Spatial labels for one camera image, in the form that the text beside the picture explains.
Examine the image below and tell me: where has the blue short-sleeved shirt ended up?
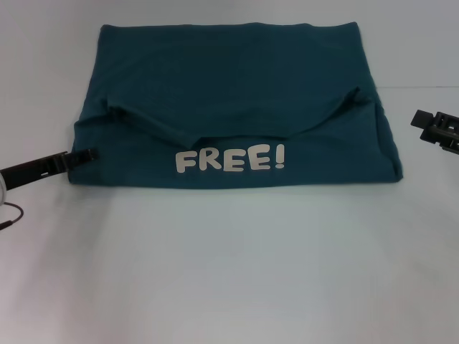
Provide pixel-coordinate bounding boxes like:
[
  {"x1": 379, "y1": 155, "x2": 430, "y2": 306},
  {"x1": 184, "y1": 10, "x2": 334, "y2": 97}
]
[{"x1": 67, "y1": 21, "x2": 404, "y2": 188}]

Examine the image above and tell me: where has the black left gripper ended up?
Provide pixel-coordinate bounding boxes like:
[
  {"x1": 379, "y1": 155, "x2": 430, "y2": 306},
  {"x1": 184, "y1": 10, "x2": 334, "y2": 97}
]
[{"x1": 0, "y1": 147, "x2": 99, "y2": 191}]

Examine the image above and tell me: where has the dark left arm cable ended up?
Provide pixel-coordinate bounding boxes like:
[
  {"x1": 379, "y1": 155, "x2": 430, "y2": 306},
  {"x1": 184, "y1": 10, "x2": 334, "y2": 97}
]
[{"x1": 0, "y1": 201, "x2": 24, "y2": 231}]

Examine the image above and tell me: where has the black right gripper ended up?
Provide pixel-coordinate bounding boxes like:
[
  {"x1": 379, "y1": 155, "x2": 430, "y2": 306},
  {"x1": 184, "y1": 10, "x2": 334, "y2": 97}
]
[{"x1": 410, "y1": 109, "x2": 459, "y2": 156}]

